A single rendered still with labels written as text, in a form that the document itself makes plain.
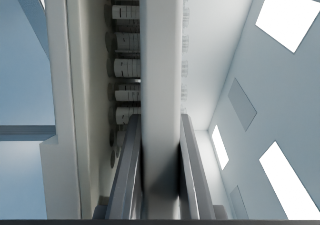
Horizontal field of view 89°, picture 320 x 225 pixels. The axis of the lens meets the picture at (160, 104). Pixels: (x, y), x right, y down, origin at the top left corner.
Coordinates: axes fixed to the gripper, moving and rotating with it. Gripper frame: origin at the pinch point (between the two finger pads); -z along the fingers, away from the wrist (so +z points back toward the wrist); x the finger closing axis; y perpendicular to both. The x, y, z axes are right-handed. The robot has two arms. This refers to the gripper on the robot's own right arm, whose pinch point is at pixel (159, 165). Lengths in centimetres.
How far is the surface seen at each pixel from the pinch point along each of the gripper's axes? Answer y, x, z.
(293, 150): 184, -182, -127
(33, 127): 33, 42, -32
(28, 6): -3.4, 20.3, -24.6
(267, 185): 272, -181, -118
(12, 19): 20, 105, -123
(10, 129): 33, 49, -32
